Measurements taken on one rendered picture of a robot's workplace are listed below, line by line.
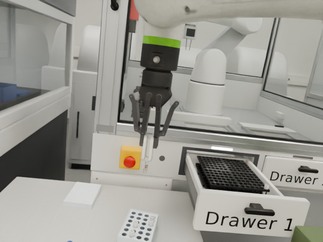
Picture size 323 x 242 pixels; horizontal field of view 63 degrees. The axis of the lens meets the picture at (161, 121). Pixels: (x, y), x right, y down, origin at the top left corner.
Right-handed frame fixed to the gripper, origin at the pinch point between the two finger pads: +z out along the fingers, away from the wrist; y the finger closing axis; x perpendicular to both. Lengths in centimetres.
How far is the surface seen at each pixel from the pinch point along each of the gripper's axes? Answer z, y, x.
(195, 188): 12.4, 14.6, 6.2
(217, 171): 9.9, 21.0, 15.9
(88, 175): 100, -80, 162
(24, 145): 24, -63, 39
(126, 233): 20.5, -1.5, -8.9
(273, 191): 11.4, 38.1, 11.3
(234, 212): 12.2, 24.6, -3.6
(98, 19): -60, -143, 321
